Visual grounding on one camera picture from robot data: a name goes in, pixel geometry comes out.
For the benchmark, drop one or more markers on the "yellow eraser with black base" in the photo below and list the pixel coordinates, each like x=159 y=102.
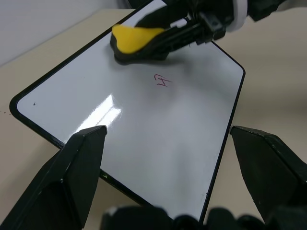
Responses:
x=134 y=43

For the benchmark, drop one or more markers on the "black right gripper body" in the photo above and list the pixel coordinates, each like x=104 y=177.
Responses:
x=211 y=16

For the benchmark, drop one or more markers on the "whiteboard with black frame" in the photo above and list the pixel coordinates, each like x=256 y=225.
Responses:
x=148 y=134

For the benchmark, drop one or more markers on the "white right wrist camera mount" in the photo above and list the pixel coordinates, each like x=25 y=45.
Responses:
x=238 y=14

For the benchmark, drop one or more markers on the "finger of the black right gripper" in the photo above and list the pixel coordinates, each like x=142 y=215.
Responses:
x=163 y=14
x=175 y=39

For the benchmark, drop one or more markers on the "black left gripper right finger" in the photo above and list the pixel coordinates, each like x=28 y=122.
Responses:
x=271 y=167

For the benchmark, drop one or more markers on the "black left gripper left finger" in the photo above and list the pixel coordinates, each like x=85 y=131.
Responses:
x=69 y=172

